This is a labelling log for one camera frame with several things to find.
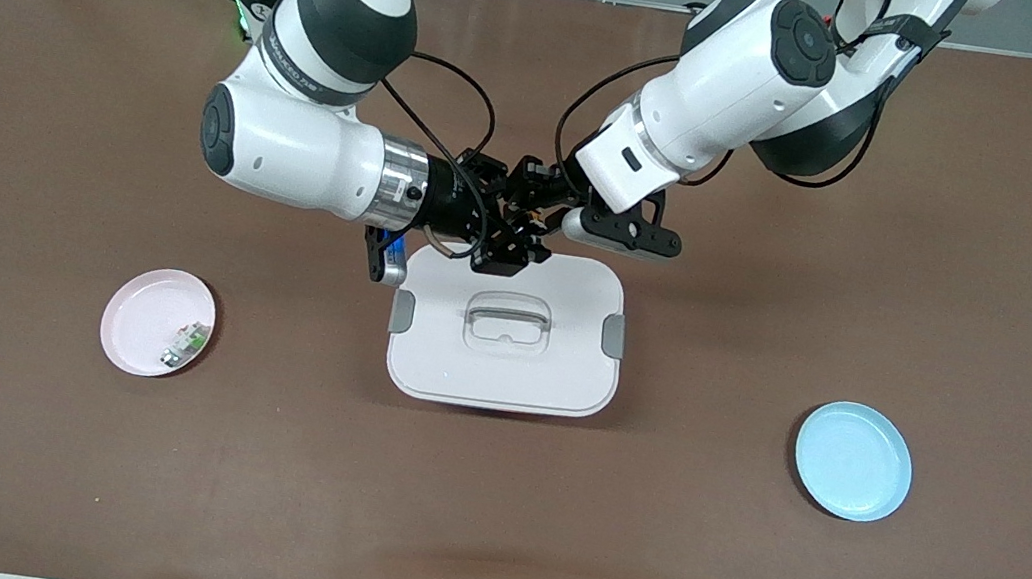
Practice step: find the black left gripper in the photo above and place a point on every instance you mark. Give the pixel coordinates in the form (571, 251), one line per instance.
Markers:
(562, 189)

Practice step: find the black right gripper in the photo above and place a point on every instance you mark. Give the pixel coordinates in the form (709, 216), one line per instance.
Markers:
(447, 203)

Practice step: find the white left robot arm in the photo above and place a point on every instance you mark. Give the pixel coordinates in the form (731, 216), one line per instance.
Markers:
(726, 87)

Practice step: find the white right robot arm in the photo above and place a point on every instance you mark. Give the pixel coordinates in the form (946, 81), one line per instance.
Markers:
(294, 147)

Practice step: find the grey box latch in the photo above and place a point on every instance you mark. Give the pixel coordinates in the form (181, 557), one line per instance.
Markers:
(613, 336)
(402, 312)

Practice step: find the white lidded storage box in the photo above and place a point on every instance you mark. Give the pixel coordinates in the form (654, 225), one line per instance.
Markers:
(503, 379)

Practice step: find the pink round plate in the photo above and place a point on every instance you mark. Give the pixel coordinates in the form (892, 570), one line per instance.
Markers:
(142, 328)

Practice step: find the light blue round plate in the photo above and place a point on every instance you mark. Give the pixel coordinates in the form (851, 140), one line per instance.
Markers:
(853, 463)

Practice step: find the green white switch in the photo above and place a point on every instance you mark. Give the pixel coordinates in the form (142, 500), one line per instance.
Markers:
(187, 344)

